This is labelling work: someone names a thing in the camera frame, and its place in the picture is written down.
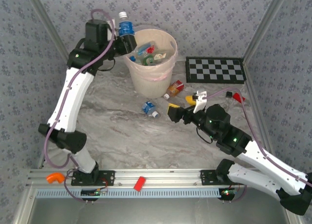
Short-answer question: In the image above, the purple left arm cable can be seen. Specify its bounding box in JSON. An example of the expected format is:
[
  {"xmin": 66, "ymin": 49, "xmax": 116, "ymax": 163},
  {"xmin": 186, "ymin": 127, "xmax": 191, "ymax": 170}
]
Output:
[{"xmin": 42, "ymin": 8, "xmax": 117, "ymax": 203}]

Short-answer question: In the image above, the slotted cable duct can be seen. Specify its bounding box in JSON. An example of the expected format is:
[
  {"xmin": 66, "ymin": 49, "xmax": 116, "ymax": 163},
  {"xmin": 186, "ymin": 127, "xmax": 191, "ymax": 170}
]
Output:
[{"xmin": 36, "ymin": 187, "xmax": 221, "ymax": 198}]

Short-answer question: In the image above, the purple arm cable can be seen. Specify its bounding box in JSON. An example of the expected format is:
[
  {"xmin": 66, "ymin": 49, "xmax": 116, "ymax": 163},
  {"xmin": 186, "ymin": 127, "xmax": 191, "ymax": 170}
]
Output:
[
  {"xmin": 42, "ymin": 8, "xmax": 117, "ymax": 203},
  {"xmin": 206, "ymin": 87, "xmax": 312, "ymax": 188}
]

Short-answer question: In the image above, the small circuit board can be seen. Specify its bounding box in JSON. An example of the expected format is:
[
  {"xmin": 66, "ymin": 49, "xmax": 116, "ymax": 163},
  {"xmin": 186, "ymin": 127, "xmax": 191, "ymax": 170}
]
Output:
[
  {"xmin": 218, "ymin": 188, "xmax": 239, "ymax": 198},
  {"xmin": 80, "ymin": 188, "xmax": 108, "ymax": 197}
]

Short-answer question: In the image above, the cream plastic bin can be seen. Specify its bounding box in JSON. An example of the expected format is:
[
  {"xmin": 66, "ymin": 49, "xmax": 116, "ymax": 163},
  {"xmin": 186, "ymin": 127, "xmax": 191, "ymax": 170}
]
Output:
[{"xmin": 123, "ymin": 30, "xmax": 178, "ymax": 99}]

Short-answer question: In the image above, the red plastic block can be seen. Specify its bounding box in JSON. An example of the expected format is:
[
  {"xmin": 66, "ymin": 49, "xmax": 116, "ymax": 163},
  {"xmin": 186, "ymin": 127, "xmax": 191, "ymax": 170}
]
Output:
[
  {"xmin": 232, "ymin": 92, "xmax": 246, "ymax": 103},
  {"xmin": 134, "ymin": 176, "xmax": 147, "ymax": 192}
]

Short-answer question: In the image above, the blue label bottle white cap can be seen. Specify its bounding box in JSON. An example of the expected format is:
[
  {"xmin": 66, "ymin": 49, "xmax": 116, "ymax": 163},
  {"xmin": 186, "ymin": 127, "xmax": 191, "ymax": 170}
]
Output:
[{"xmin": 118, "ymin": 11, "xmax": 136, "ymax": 38}]

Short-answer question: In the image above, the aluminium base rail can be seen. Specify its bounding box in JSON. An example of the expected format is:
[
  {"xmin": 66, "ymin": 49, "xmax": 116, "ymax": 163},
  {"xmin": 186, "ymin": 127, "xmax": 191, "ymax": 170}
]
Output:
[{"xmin": 26, "ymin": 168, "xmax": 244, "ymax": 187}]

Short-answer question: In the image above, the black white checkerboard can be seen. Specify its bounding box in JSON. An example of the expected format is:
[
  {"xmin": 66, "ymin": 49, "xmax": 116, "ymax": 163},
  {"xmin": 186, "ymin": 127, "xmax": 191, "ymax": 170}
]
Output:
[{"xmin": 185, "ymin": 57, "xmax": 247, "ymax": 84}]

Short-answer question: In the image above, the crushed blue label bottle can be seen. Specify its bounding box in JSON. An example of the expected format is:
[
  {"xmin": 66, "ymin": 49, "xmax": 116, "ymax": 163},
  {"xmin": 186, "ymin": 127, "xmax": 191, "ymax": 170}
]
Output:
[{"xmin": 141, "ymin": 101, "xmax": 160, "ymax": 119}]

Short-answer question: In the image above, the orange juice bottle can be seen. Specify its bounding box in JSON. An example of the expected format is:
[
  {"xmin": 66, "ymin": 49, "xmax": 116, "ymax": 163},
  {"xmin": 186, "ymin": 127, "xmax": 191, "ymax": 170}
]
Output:
[{"xmin": 163, "ymin": 83, "xmax": 180, "ymax": 100}]

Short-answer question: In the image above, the aluminium frame post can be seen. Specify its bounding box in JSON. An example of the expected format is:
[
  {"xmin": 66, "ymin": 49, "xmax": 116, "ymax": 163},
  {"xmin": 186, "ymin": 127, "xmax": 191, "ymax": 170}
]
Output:
[
  {"xmin": 243, "ymin": 0, "xmax": 291, "ymax": 61},
  {"xmin": 25, "ymin": 0, "xmax": 74, "ymax": 63}
]

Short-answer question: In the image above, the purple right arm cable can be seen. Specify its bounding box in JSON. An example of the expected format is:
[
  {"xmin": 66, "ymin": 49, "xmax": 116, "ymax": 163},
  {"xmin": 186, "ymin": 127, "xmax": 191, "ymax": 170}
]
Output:
[{"xmin": 206, "ymin": 87, "xmax": 312, "ymax": 188}]

